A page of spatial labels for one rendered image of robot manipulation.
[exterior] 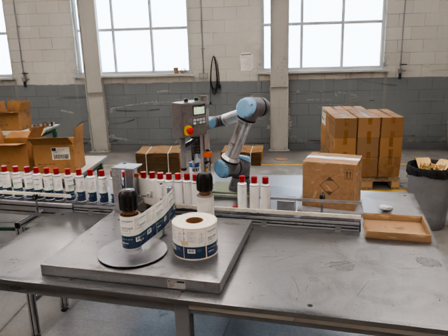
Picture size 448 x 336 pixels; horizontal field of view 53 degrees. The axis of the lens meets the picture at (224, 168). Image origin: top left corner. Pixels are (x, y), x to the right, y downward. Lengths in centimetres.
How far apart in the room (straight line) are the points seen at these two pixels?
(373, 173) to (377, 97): 242
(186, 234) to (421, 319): 94
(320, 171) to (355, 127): 316
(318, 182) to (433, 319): 112
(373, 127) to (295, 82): 242
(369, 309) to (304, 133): 636
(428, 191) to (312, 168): 219
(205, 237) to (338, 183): 97
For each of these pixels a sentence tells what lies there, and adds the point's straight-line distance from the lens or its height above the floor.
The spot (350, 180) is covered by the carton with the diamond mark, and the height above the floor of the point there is 103.
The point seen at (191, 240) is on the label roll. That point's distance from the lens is 195.
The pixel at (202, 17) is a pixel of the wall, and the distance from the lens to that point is 790.
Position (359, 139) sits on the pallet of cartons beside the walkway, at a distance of 579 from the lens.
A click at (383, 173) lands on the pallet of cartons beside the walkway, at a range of 596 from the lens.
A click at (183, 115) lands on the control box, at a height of 141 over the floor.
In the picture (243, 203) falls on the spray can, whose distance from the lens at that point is 248.
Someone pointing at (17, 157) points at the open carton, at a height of 90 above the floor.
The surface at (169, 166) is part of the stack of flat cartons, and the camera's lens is 659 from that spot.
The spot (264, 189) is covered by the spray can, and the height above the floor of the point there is 102.
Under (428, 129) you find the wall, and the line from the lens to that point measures 840.
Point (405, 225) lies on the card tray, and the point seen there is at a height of 83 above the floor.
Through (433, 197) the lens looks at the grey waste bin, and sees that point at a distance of 468.
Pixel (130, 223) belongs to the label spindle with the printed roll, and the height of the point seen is 104.
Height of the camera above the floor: 176
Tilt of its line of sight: 15 degrees down
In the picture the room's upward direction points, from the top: 2 degrees counter-clockwise
